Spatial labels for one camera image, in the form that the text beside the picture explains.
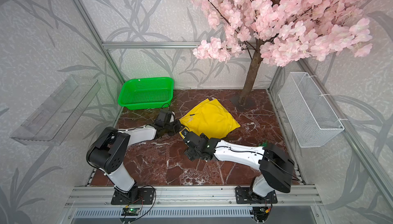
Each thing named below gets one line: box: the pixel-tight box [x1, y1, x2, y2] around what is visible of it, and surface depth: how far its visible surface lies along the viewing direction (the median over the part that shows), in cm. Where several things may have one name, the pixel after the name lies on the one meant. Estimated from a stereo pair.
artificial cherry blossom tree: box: [191, 0, 373, 105], surface depth 57 cm
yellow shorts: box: [179, 98, 241, 140], surface depth 103 cm
